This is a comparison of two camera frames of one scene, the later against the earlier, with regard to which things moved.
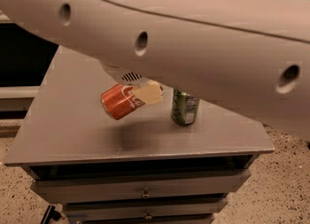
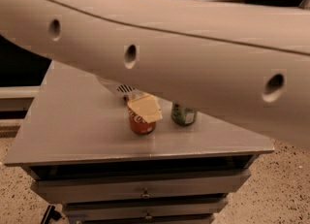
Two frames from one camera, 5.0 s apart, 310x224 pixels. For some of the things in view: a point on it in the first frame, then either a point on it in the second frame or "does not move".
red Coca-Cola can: (119, 100) -> (139, 126)
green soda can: (184, 108) does not move
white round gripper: (128, 77) -> (120, 89)
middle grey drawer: (148, 209) does not move
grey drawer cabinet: (142, 169) does not move
